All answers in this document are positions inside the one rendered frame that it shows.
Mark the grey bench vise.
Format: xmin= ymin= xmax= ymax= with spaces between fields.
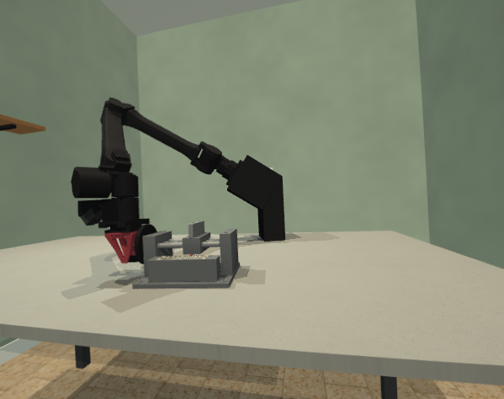
xmin=128 ymin=221 xmax=240 ymax=289

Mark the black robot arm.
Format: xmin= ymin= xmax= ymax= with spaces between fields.
xmin=71 ymin=98 xmax=243 ymax=226

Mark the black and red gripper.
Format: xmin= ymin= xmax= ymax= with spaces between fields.
xmin=98 ymin=197 xmax=150 ymax=263

